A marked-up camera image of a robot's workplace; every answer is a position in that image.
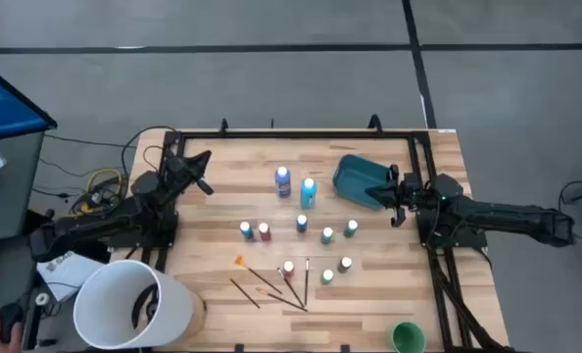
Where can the small red paint bottle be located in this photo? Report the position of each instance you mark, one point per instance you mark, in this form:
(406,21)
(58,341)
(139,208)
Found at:
(288,270)

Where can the small brown paint bottle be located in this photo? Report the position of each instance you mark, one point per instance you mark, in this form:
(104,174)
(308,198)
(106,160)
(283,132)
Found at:
(344,266)

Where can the small green paint bottle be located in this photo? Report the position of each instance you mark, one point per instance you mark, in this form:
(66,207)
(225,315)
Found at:
(350,230)
(326,278)

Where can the black computer mouse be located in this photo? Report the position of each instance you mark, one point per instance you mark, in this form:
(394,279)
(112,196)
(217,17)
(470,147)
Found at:
(9,318)

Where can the black aluminium table frame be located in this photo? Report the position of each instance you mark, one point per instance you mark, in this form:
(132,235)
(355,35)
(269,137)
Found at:
(296,135)

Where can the green plastic cup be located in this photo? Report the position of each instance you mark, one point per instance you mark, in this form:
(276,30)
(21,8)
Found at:
(407,338)

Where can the white paper sheet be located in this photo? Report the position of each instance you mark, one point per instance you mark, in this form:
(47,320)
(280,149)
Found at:
(61,274)

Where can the large light blue paint bottle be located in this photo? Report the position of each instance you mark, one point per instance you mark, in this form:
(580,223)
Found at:
(308,196)

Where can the black curved object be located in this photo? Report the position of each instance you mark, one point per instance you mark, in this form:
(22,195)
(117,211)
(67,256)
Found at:
(144,306)

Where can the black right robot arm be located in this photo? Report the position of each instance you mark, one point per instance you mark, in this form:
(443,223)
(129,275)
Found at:
(516,218)

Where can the monitor with blue screen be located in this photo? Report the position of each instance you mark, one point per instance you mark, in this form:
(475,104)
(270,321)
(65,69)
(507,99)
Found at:
(2,108)

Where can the small dark blue paint bottle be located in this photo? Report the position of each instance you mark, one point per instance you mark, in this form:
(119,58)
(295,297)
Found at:
(301,225)

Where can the teal plastic bin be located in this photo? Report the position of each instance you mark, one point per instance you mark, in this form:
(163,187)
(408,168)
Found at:
(357,179)

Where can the white tape roll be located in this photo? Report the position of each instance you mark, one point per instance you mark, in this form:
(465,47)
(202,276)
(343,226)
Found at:
(42,299)

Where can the orange bristle black paintbrush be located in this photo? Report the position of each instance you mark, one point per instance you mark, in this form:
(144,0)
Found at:
(240,260)

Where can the large purple paint bottle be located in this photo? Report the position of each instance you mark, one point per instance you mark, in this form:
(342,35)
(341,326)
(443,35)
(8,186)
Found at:
(283,184)

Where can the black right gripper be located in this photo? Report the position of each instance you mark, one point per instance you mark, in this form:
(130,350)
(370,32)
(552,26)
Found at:
(411,192)

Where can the white plastic bucket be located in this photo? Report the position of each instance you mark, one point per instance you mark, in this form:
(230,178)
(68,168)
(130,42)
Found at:
(114,294)

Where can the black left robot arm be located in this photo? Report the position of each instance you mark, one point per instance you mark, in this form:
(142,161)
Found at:
(100,223)

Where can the thin black paintbrush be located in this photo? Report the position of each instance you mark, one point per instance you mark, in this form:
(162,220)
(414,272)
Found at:
(244,293)
(306,282)
(291,287)

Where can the grey cabinet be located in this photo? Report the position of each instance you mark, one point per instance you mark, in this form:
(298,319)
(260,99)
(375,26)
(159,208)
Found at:
(12,196)

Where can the small teal paint bottle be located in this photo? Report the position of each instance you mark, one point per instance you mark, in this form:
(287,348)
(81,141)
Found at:
(326,237)

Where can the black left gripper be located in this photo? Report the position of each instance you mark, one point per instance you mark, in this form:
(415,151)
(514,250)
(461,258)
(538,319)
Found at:
(173,169)

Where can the copper ferrule black paintbrush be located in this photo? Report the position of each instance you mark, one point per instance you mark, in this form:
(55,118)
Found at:
(281,299)

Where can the small maroon paint bottle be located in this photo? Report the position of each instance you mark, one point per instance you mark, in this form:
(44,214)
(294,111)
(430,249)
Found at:
(264,233)

